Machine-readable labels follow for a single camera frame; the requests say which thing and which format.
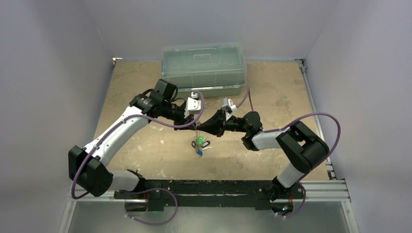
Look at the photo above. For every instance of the aluminium frame rail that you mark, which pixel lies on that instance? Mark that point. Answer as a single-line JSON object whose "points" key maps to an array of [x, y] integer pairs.
{"points": [[316, 191]]}

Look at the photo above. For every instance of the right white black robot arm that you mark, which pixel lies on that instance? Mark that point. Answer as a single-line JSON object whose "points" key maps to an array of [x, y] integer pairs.
{"points": [[304, 149]]}

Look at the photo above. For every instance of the black key tag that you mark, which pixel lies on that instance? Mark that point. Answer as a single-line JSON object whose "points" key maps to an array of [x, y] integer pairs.
{"points": [[206, 143]]}

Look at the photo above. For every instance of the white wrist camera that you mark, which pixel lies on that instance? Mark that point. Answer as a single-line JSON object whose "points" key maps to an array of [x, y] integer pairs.
{"points": [[228, 108], [192, 105]]}

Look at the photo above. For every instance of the right side aluminium rail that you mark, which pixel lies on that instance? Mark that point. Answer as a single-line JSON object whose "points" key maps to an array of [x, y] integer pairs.
{"points": [[327, 161]]}

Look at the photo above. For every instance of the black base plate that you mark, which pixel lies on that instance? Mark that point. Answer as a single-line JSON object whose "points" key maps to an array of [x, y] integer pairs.
{"points": [[255, 194]]}

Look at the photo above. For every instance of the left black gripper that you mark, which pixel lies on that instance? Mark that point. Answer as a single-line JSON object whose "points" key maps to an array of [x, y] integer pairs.
{"points": [[183, 121]]}

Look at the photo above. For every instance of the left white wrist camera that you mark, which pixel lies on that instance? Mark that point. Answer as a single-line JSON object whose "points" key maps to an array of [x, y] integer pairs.
{"points": [[192, 105]]}

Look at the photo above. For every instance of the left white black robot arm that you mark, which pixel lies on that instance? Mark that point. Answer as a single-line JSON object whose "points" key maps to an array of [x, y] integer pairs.
{"points": [[88, 164]]}

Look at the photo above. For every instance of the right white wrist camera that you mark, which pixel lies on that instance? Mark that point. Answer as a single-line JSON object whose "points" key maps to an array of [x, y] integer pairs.
{"points": [[228, 108]]}

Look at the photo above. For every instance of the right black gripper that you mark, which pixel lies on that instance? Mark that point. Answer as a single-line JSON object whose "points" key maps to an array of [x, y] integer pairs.
{"points": [[222, 123]]}

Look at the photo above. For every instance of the green key tag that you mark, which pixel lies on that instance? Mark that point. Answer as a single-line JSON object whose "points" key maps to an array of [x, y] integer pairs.
{"points": [[200, 140]]}

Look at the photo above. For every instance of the clear plastic storage box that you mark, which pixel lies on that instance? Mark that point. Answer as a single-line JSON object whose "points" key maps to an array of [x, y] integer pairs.
{"points": [[215, 69]]}

